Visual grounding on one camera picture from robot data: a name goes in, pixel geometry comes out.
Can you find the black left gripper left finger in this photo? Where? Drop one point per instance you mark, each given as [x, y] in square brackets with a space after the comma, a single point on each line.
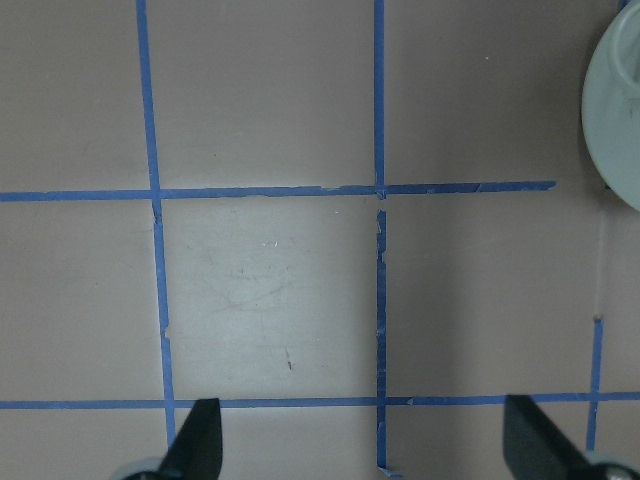
[196, 453]

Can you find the pale green cooking pot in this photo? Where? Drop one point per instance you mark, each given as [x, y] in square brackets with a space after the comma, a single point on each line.
[610, 105]

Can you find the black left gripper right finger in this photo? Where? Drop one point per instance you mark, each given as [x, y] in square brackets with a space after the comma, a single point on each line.
[533, 447]

